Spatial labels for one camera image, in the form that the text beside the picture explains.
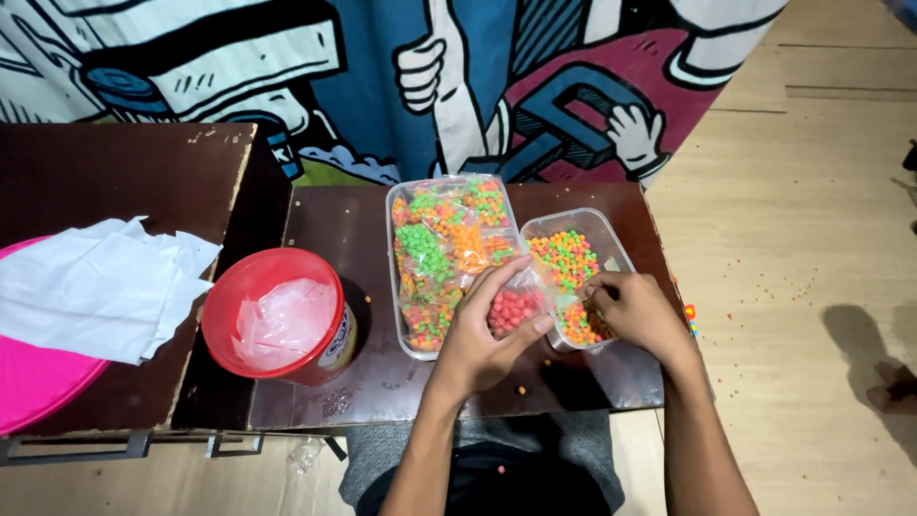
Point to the person's left hand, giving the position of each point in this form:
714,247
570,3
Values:
469,351

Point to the person's right hand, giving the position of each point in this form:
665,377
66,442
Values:
645,312

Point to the person's right fingers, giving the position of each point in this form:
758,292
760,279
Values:
605,287

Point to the small bag of red candy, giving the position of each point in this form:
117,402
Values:
512,308

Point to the small clear container of loose candy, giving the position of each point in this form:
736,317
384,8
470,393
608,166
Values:
569,258

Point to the scattered candy crumbs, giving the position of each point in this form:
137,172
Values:
745,315

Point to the person's grey shorts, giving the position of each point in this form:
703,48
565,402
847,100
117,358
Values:
573,451

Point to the large clear container of candy bags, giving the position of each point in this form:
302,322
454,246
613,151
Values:
437,244

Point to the person's black shirt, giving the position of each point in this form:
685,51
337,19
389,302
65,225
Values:
530,487

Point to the dark brown wooden low table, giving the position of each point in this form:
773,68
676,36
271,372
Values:
344,236

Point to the cartoon print cloth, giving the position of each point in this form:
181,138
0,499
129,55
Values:
372,79

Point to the clear plastic bags bundle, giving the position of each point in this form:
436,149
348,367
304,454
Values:
286,322

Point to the crumpled clear plastic wrap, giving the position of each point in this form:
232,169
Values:
306,453

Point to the red plastic bucket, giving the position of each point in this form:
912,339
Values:
243,287

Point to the dark brown scuffed low table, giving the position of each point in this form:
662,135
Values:
107,172

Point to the pile of white plastic sheets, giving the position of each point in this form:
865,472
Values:
93,287

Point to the pink round lid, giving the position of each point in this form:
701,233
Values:
43,387

